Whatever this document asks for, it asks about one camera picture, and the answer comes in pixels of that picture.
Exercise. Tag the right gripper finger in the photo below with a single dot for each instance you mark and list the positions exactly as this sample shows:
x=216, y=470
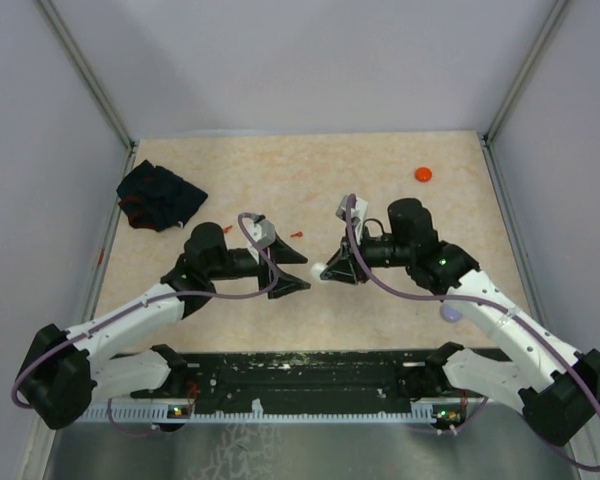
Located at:
x=342, y=261
x=346, y=274

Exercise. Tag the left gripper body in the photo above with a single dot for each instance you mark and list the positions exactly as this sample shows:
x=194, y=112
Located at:
x=249, y=267

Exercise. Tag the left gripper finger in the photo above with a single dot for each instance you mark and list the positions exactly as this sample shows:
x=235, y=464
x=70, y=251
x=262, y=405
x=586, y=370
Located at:
x=280, y=253
x=282, y=284

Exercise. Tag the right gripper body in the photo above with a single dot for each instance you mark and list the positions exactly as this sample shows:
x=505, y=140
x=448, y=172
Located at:
x=377, y=252

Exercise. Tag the white earbud charging case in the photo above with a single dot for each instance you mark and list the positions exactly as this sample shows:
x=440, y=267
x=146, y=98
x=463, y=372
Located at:
x=317, y=270

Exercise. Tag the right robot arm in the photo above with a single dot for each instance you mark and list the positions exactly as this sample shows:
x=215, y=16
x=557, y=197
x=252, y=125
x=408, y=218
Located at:
x=554, y=386

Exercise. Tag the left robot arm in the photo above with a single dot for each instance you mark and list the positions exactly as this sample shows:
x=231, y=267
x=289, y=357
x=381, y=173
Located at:
x=66, y=371

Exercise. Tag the orange earbud case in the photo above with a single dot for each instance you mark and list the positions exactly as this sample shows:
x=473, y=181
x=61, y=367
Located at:
x=423, y=174

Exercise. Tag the purple earbud case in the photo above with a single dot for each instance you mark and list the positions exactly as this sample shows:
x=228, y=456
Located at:
x=449, y=314

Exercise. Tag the black cloth pouch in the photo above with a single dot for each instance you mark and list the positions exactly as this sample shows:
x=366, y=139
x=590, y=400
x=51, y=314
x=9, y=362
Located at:
x=154, y=198

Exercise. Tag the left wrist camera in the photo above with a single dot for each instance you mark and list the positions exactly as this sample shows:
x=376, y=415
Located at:
x=261, y=232

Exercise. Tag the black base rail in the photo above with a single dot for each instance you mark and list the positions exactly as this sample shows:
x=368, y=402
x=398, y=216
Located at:
x=298, y=383

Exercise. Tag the white cable duct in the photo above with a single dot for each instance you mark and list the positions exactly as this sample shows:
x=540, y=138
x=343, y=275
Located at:
x=166, y=414

